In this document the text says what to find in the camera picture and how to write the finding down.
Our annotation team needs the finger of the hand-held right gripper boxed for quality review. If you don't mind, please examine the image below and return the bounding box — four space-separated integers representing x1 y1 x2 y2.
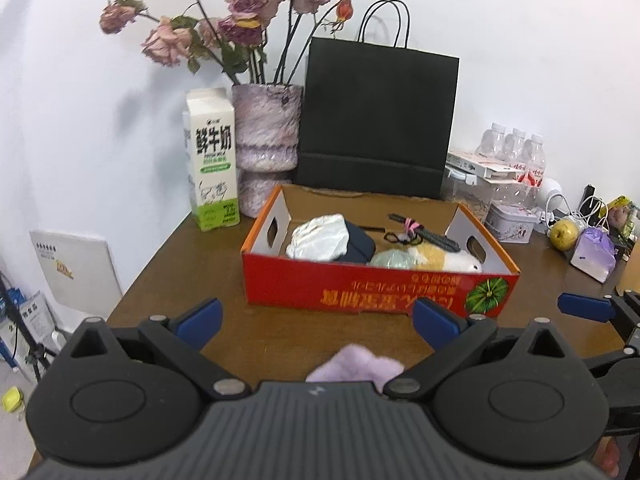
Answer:
557 290 640 343

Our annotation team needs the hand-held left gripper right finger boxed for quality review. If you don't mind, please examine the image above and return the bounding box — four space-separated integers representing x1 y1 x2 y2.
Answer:
382 296 583 403

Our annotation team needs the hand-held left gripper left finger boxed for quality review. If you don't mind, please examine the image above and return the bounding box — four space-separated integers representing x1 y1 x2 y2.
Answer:
67 296 252 403

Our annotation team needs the orange cardboard box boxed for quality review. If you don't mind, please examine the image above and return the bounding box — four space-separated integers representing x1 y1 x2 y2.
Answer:
241 184 521 320

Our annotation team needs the purple fluffy item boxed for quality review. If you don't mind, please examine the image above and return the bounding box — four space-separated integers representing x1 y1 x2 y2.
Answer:
306 344 405 394

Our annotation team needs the person's right hand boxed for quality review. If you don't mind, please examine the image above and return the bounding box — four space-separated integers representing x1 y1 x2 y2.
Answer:
594 437 622 478

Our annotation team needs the purple packet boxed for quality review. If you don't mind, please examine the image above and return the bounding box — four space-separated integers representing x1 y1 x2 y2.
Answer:
570 227 617 282

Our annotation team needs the orange and white plush toy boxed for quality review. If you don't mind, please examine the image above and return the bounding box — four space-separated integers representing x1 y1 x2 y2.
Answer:
405 243 483 274

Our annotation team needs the yellow-green apple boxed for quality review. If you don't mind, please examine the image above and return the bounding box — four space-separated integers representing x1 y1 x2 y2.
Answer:
550 219 581 251

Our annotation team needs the pale green round item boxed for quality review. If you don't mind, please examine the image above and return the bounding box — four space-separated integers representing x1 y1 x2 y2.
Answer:
369 249 418 269

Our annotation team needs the yellow green printed packet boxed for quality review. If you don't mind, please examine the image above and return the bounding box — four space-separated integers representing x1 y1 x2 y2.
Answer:
605 195 640 242

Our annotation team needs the dark blue pouch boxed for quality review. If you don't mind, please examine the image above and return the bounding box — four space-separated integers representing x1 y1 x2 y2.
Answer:
340 220 377 264

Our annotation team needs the white patterned tin box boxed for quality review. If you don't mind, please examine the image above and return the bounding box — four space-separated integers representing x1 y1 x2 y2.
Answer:
484 202 540 245

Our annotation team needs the white round device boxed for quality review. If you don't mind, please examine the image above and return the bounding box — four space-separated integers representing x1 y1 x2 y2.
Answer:
540 177 562 206

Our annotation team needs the clear plastic food container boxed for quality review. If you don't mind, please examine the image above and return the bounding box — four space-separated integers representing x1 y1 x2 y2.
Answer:
441 167 496 223

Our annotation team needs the white board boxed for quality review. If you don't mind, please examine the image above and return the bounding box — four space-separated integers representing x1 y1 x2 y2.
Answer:
30 230 123 311

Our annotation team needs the white crumpled cloth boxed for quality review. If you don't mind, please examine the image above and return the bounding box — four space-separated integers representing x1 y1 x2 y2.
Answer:
286 214 351 262

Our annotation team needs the white and green milk carton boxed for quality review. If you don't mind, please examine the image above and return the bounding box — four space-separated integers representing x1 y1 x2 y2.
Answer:
185 87 241 233

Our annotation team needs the white flat carton red print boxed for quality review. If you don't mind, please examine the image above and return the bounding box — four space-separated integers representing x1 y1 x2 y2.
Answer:
446 151 526 181

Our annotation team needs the blue and white packet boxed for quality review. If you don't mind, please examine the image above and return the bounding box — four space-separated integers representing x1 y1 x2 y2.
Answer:
0 287 56 358

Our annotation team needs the black tripod stand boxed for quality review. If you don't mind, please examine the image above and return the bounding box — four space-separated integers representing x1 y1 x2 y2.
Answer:
0 275 57 383

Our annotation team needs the small yellow item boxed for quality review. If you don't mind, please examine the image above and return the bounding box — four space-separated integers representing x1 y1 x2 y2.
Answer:
2 387 26 414

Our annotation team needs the purple textured vase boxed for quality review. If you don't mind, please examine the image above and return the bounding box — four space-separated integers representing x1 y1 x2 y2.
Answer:
231 83 304 218

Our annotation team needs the black paper bag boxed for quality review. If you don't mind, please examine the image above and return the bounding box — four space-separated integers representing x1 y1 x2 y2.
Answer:
295 1 460 201

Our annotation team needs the bunch of dried roses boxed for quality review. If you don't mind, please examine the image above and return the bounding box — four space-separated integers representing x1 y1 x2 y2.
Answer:
99 0 355 87

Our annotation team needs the white cable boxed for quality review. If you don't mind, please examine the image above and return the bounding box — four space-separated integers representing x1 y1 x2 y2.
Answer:
545 192 608 233

